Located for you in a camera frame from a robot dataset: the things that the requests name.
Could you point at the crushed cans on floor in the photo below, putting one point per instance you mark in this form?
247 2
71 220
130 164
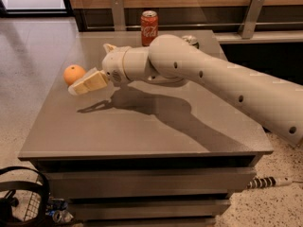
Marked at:
57 209

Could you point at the black wire basket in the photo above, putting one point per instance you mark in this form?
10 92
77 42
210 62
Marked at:
10 206

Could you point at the white power strip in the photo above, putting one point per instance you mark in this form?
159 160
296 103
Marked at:
269 182

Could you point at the green soda can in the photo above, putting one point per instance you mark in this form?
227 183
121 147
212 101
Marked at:
192 40

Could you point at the right metal railing bracket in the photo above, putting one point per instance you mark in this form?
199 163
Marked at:
248 25

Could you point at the red Coca-Cola can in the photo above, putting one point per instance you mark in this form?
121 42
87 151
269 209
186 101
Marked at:
149 26

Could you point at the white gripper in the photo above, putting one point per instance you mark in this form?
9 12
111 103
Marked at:
113 66

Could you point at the grey drawer cabinet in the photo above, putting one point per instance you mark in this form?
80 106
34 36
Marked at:
144 155

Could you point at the horizontal metal rail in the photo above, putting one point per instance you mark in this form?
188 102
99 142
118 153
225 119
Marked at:
227 26

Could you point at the orange fruit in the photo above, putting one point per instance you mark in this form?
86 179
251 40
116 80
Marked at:
72 73

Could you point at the left metal railing bracket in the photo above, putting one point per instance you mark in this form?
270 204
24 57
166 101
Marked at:
117 8

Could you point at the metal railing bracket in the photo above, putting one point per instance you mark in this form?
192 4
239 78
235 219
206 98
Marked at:
248 25
117 8

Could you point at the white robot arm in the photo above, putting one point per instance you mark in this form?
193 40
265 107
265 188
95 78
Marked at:
276 104

